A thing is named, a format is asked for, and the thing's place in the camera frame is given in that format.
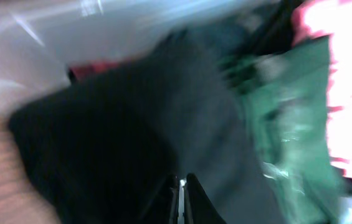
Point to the black cloth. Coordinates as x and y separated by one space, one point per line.
99 150

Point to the large black garment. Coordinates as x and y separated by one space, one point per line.
275 35

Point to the dark green cloth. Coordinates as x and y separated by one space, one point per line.
282 98

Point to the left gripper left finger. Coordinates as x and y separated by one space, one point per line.
164 207

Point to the red navy plaid shirt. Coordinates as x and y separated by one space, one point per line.
76 73

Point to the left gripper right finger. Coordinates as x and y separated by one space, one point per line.
198 209

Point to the clear plastic storage bin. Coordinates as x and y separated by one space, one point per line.
40 39

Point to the pink salmon garment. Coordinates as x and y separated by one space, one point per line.
334 19

